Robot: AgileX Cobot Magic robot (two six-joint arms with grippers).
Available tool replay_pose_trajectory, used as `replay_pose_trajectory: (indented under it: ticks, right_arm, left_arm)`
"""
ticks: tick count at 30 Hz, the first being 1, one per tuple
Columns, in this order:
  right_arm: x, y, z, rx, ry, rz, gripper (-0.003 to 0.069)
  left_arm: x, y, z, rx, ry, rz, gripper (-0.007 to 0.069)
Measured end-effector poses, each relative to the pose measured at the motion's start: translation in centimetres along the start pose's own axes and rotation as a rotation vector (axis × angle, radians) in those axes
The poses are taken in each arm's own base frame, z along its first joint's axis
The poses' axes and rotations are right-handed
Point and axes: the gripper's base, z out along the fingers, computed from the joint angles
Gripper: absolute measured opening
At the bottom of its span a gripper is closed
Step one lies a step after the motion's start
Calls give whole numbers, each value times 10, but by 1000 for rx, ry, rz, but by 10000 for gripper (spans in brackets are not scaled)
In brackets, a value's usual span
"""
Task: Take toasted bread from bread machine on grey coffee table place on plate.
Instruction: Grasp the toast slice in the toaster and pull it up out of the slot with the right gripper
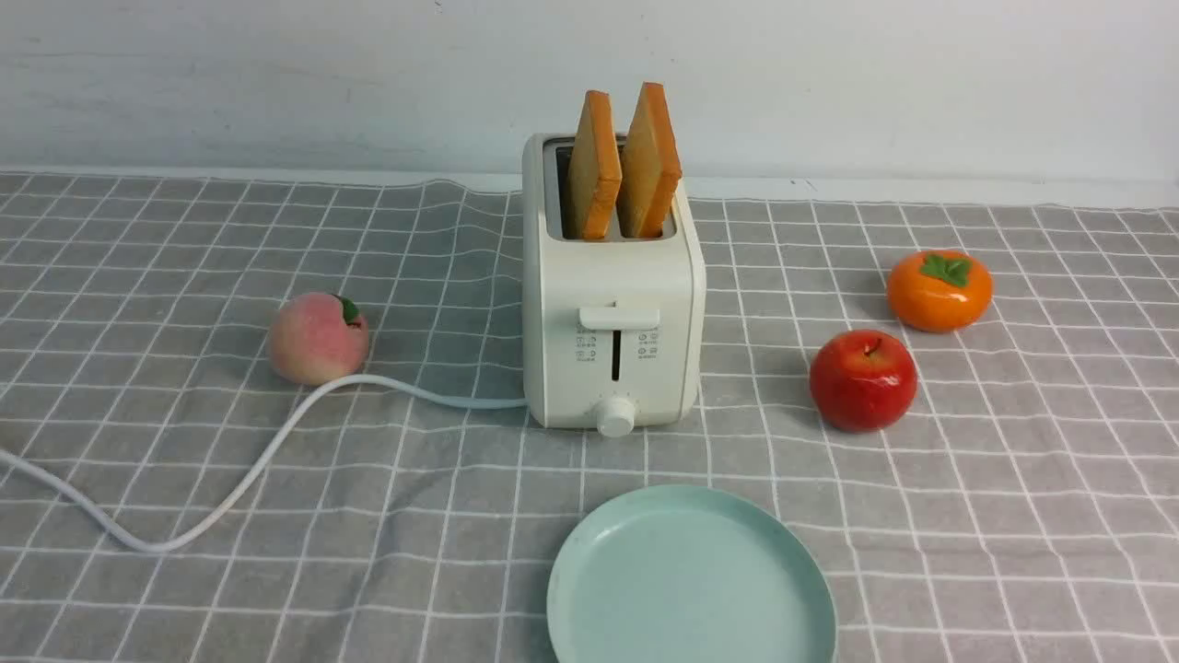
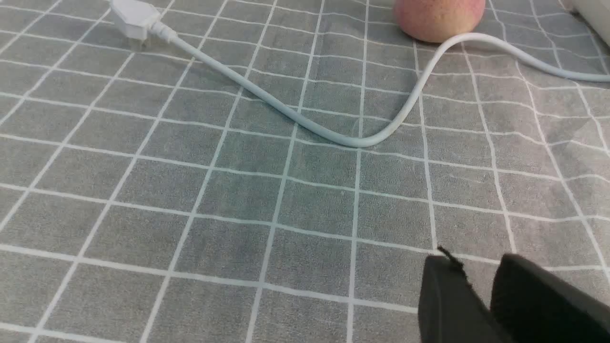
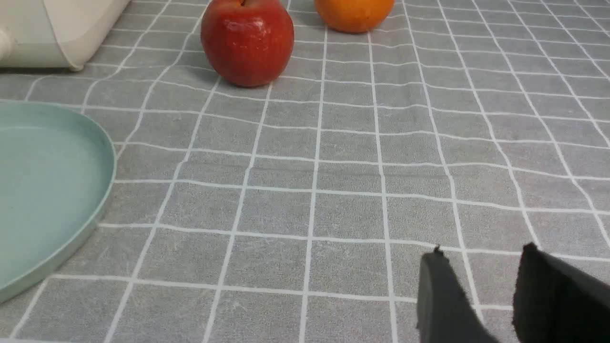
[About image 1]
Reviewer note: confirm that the toast slice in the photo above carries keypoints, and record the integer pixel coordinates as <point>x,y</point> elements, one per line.
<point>651,166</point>
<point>594,171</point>

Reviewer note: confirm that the white two-slot toaster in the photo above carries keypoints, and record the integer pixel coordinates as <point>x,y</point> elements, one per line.
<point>612,331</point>

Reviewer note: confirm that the light green round plate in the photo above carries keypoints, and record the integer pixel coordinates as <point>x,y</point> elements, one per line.
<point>686,573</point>

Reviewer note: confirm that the pink peach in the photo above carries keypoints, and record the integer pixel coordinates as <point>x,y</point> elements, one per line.
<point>318,337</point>

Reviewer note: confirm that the red apple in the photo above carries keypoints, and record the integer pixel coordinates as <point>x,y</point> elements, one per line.
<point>863,380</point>

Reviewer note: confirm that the orange persimmon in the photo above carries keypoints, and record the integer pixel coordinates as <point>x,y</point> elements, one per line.
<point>939,291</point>

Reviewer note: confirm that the grey checked tablecloth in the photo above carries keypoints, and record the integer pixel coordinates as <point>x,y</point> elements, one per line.
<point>1024,508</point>

